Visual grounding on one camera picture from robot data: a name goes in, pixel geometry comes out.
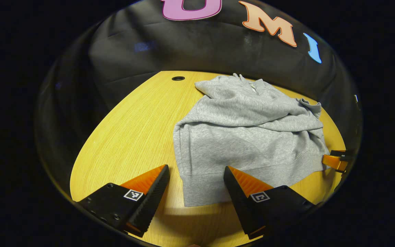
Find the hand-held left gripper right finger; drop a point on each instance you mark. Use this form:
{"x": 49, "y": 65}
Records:
{"x": 240, "y": 202}

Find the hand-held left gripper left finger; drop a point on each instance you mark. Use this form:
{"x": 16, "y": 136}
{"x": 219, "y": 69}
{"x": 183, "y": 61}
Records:
{"x": 153, "y": 202}

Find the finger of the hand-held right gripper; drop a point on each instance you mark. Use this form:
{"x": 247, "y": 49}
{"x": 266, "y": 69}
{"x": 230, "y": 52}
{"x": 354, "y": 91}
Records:
{"x": 334, "y": 162}

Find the grey sweatshirt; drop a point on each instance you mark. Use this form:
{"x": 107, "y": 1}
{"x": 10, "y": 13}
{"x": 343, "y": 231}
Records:
{"x": 245, "y": 137}

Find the black backdrop cloth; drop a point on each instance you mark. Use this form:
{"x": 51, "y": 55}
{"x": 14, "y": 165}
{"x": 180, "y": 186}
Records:
{"x": 183, "y": 44}

